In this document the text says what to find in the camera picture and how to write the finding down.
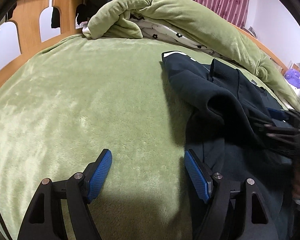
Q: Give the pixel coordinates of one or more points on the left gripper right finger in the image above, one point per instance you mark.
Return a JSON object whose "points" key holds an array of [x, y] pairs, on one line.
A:
{"points": [[230, 209]]}

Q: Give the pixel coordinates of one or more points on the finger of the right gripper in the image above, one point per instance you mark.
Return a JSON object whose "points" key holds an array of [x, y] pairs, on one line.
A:
{"points": [[279, 114]]}

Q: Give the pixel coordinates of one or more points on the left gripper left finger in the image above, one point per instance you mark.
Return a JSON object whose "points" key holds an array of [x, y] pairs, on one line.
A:
{"points": [[44, 217]]}

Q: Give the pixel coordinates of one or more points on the dark navy sweatshirt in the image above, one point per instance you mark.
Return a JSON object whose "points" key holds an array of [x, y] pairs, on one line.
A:
{"points": [[226, 107]]}

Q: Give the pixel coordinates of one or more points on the purple plastic bag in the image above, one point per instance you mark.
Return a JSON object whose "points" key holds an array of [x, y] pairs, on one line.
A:
{"points": [[293, 77]]}

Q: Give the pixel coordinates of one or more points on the green plush bed sheet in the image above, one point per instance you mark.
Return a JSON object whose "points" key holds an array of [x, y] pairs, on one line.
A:
{"points": [[71, 101]]}

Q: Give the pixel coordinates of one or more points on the green plush folded quilt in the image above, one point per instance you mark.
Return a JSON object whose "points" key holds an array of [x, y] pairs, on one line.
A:
{"points": [[198, 23]]}

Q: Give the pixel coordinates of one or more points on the wooden bed frame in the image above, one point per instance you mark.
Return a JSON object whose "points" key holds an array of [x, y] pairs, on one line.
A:
{"points": [[32, 27]]}

